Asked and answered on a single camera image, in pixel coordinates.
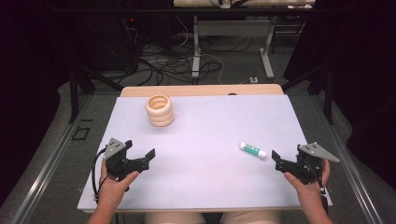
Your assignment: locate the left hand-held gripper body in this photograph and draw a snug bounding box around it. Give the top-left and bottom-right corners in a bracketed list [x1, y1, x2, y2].
[103, 137, 150, 183]

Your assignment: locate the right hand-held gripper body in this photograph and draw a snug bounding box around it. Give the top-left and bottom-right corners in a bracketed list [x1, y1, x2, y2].
[281, 142, 341, 187]

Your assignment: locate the white green glue stick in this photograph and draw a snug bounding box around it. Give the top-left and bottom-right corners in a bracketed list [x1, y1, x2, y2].
[239, 142, 268, 160]

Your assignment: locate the cream ribbed pen holder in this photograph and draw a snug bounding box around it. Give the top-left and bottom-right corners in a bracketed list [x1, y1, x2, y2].
[145, 94, 175, 128]

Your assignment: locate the person's left hand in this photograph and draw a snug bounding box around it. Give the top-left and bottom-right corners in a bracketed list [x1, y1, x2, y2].
[98, 160, 140, 207]

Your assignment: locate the person's right hand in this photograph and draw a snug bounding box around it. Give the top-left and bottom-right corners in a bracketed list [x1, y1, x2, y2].
[283, 159, 332, 204]

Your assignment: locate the white table mat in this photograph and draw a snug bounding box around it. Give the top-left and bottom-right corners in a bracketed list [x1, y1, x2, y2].
[77, 94, 333, 211]

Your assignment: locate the person's right thigh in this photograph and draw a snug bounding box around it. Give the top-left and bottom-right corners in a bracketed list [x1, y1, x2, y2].
[219, 211, 284, 224]

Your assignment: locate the person's thigh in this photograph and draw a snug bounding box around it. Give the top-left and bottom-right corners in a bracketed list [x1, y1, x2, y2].
[143, 211, 207, 224]
[219, 211, 284, 224]

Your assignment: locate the person's left thigh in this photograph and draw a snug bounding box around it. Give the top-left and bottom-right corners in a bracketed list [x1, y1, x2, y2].
[143, 211, 207, 224]

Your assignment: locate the black metal stand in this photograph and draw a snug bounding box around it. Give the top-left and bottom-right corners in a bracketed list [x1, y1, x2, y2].
[66, 59, 125, 124]
[281, 60, 339, 125]

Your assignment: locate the light wooden table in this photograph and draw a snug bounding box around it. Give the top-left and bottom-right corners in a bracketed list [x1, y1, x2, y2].
[83, 83, 331, 216]

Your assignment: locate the black computer tower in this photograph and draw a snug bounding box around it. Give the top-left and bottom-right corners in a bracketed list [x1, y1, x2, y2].
[74, 12, 141, 73]

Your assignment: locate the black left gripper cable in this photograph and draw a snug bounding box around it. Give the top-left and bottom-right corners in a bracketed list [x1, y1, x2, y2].
[91, 147, 110, 200]

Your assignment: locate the grey floor rail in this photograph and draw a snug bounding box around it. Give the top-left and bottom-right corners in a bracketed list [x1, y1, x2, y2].
[10, 94, 94, 224]
[311, 92, 386, 224]

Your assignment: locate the tangle of floor cables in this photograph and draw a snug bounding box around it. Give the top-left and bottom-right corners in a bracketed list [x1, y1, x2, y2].
[122, 15, 260, 87]

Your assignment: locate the grey metal desk frame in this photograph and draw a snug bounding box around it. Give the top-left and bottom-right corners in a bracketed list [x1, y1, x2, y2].
[173, 0, 316, 80]

